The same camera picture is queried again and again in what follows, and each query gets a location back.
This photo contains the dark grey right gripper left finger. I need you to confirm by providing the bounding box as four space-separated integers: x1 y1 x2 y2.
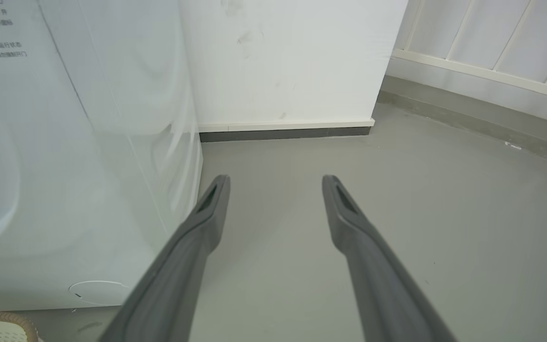
99 174 231 342

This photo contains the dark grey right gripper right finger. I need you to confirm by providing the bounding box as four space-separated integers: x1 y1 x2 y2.
321 175 457 342

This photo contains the white washing machine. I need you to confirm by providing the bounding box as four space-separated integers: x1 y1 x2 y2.
0 0 204 312

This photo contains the white slatted railing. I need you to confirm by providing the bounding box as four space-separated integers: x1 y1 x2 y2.
391 0 547 141

